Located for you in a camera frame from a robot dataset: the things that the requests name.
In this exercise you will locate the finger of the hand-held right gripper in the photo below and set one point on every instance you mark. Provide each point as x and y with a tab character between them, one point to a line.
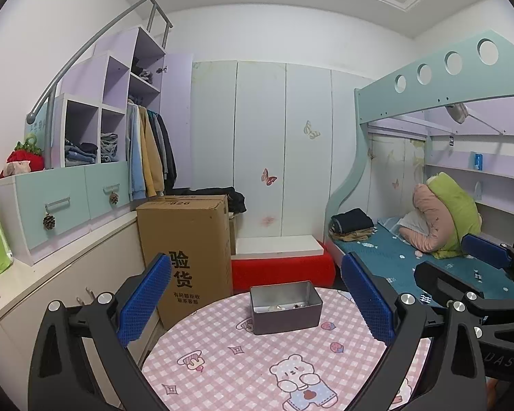
486	248
437	280

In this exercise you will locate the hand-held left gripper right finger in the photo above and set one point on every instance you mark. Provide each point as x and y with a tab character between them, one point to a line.
368	299

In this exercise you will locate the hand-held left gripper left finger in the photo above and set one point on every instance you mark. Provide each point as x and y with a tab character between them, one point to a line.
147	299

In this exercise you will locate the grey metal tin box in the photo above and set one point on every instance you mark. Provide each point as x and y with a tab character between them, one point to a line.
282	323

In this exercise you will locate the pale green jade pendant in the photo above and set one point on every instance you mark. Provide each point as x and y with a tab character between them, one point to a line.
275	307

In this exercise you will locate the person's right forearm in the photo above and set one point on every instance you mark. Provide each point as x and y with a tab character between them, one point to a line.
493	394

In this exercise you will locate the blue printed bed sheet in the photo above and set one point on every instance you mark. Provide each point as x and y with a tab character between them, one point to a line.
389	257

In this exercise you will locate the pink green quilt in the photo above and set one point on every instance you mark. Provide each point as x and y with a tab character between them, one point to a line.
445	214

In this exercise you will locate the white pillow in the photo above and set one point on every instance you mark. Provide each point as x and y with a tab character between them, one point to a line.
411	224

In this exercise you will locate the folded dark clothes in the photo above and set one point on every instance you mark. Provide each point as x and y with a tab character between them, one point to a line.
351	224

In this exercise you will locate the brown cardboard box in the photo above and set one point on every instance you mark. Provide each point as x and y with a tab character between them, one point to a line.
184	231

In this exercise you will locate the blue small box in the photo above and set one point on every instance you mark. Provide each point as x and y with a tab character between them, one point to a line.
477	160

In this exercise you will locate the red box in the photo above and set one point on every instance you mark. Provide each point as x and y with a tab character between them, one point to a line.
282	272

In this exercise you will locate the cream cabinet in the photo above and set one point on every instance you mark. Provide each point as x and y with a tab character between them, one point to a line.
47	274

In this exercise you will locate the white board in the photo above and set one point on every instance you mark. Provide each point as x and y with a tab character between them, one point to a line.
278	246

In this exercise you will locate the pine cone ornament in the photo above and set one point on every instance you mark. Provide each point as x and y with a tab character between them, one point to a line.
49	221
113	198

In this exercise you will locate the pink checked tablecloth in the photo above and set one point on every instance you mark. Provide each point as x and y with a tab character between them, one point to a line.
240	364

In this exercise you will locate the mint drawer unit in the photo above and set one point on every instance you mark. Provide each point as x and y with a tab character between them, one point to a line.
77	197

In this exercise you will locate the black clothes pile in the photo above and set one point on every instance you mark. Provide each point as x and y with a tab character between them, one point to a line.
235	201

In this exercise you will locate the grey clip lamp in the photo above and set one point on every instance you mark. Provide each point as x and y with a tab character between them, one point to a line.
457	113

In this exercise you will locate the mustard hanging jacket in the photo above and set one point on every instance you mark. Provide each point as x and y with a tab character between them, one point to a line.
152	158

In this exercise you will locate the light blue hanging jacket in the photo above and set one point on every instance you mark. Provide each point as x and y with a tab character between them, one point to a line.
135	154

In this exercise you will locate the dark hanging jackets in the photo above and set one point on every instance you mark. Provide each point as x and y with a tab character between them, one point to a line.
167	154

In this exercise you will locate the pink butterfly sticker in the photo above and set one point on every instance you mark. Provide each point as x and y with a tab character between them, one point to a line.
268	177

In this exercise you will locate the folded grey clothes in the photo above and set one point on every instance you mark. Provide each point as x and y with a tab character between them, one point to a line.
109	145

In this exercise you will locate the folded blue jeans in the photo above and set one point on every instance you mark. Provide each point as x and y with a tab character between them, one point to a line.
81	152

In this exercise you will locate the yellow butterfly sticker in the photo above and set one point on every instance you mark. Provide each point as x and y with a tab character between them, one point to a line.
312	129

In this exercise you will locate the red strawberry plush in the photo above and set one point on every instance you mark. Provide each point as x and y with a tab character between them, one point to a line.
28	156

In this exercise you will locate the white wardrobe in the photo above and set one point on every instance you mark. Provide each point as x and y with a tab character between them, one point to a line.
257	137

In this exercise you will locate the purple stair shelf unit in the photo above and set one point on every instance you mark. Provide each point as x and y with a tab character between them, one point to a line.
115	77

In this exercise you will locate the grey metal handrail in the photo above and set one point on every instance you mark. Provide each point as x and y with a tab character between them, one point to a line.
81	51

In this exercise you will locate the mint bunk bed frame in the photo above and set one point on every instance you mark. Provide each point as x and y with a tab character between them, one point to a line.
411	94

